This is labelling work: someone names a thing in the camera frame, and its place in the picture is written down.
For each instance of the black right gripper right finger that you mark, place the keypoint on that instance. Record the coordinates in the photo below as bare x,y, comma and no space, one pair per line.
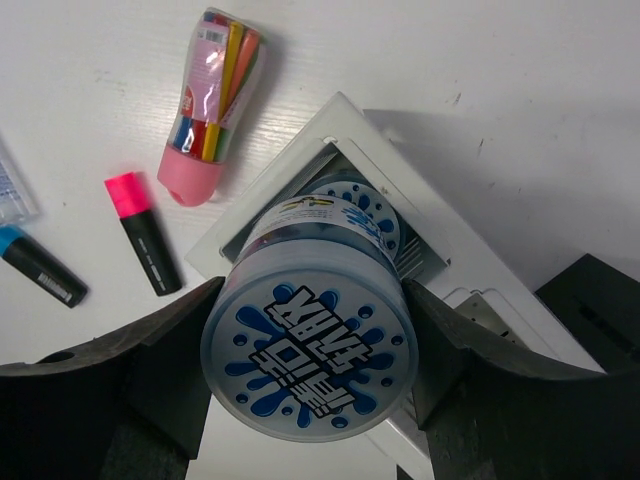
493,410

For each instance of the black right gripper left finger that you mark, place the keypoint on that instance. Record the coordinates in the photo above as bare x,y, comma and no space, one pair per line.
131,404

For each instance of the blue splash-label round jar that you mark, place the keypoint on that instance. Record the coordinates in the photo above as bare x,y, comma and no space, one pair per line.
310,338

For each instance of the pink cap crayon tube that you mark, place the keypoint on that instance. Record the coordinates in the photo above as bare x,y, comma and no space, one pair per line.
223,68

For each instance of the white slotted organizer box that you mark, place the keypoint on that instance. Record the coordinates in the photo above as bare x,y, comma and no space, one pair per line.
441,252

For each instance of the blue cap black highlighter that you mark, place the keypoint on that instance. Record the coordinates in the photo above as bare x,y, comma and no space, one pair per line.
33,261

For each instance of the pink cap black highlighter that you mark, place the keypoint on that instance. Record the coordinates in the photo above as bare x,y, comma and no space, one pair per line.
135,209

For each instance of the clear blue-cap spray bottle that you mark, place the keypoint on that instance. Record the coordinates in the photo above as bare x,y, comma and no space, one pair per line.
17,202

